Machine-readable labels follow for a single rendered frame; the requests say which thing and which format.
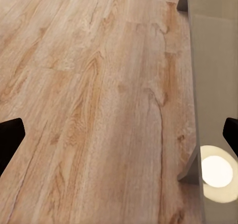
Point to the coffee table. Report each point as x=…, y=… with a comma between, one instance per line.
x=213, y=165

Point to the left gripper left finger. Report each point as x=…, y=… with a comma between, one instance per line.
x=11, y=135

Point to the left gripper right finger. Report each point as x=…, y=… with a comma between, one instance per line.
x=230, y=133

